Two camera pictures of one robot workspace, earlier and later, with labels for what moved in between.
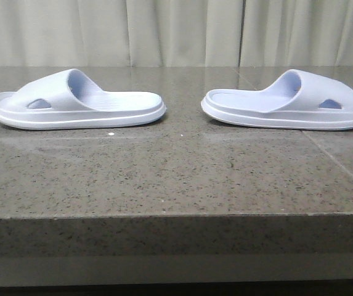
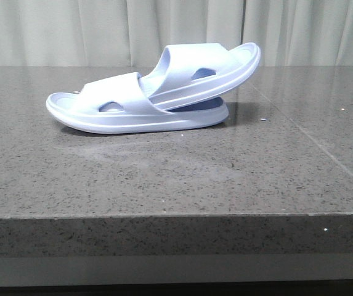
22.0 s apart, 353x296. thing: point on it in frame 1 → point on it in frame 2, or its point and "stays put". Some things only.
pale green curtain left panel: x=110 y=32 stays put
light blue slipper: x=297 y=100 → x=185 y=72
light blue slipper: x=71 y=100 → x=121 y=104
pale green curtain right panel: x=307 y=33 stays put
